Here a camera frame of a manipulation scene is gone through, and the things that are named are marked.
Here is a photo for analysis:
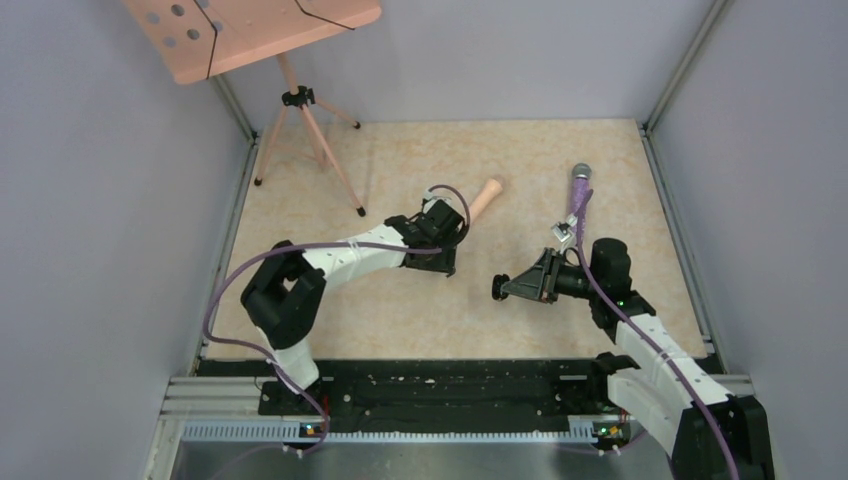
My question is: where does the black glossy earbud charging case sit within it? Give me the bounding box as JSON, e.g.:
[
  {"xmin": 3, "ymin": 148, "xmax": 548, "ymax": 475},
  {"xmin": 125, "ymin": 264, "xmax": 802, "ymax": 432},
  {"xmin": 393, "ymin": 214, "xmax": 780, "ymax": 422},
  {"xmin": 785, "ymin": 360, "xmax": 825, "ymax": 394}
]
[{"xmin": 491, "ymin": 274, "xmax": 510, "ymax": 301}]

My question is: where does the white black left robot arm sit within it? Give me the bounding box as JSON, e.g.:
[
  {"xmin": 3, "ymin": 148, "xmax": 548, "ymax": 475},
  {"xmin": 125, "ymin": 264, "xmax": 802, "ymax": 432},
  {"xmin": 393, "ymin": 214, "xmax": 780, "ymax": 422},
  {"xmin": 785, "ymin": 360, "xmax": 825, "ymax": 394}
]
[{"xmin": 240, "ymin": 199, "xmax": 469, "ymax": 414}]

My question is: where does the grey slotted cable duct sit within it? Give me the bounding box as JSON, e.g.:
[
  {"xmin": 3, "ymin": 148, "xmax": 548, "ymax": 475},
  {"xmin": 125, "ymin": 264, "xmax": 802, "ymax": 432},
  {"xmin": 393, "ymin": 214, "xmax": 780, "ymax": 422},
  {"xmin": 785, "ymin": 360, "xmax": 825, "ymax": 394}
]
[{"xmin": 181, "ymin": 420, "xmax": 597, "ymax": 444}]

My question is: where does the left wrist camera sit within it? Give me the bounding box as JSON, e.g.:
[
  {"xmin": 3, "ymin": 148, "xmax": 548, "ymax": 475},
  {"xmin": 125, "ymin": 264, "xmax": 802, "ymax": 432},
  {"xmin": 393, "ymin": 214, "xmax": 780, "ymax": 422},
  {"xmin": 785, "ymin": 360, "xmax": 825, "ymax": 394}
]
[{"xmin": 421, "ymin": 190, "xmax": 451, "ymax": 213}]

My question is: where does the pink music stand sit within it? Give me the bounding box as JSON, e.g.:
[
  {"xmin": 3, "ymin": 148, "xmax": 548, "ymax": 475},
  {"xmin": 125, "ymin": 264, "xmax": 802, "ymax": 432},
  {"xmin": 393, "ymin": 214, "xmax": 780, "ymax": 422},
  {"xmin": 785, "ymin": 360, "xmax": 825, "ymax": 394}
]
[{"xmin": 123, "ymin": 0, "xmax": 384, "ymax": 219}]

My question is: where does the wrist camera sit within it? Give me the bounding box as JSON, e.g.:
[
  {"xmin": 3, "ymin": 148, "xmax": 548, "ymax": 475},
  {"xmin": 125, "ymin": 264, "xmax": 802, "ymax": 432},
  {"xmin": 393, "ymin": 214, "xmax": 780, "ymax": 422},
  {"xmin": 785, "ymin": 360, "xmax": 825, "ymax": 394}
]
[
  {"xmin": 421, "ymin": 190, "xmax": 451, "ymax": 213},
  {"xmin": 551, "ymin": 222, "xmax": 577, "ymax": 253}
]

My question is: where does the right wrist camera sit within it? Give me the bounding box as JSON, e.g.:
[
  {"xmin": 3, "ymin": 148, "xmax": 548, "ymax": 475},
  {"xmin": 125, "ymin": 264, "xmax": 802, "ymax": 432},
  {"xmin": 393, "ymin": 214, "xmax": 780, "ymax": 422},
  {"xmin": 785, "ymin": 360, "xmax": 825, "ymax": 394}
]
[{"xmin": 551, "ymin": 222, "xmax": 577, "ymax": 253}]

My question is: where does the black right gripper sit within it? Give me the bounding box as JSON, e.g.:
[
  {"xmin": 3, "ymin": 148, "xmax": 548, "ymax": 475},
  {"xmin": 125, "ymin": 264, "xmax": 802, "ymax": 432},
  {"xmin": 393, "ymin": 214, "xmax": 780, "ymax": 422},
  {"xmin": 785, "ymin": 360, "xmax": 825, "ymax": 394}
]
[{"xmin": 503, "ymin": 247, "xmax": 603, "ymax": 303}]

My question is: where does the pink wooden flute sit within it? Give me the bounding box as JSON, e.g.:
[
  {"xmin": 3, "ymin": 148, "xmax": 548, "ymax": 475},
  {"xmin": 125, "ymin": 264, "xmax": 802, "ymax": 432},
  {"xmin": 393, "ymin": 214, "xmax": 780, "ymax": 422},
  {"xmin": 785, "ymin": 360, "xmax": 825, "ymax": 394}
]
[{"xmin": 469, "ymin": 176, "xmax": 507, "ymax": 224}]

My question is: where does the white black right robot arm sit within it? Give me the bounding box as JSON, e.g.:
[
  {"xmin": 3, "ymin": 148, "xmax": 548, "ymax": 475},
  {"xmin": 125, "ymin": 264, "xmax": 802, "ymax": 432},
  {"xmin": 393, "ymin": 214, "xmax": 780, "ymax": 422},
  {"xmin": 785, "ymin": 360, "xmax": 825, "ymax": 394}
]
[{"xmin": 492, "ymin": 238, "xmax": 775, "ymax": 479}]

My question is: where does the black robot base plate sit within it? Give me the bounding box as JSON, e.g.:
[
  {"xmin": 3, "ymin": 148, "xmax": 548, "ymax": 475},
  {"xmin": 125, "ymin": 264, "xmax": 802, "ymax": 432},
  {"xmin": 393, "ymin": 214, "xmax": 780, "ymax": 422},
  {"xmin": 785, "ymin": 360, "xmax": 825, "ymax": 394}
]
[{"xmin": 258, "ymin": 359, "xmax": 627, "ymax": 434}]

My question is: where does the purple glitter microphone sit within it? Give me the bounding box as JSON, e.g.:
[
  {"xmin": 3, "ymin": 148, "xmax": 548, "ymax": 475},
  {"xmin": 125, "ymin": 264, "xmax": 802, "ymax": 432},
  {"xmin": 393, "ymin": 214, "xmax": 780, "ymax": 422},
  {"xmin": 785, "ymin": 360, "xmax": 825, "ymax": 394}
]
[{"xmin": 569, "ymin": 163, "xmax": 592, "ymax": 215}]

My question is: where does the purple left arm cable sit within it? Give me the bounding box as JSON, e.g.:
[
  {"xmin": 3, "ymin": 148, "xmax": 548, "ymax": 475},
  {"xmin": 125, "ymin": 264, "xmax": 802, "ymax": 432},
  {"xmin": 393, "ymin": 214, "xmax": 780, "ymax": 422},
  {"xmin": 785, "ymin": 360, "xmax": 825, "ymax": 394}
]
[{"xmin": 201, "ymin": 184, "xmax": 472, "ymax": 458}]

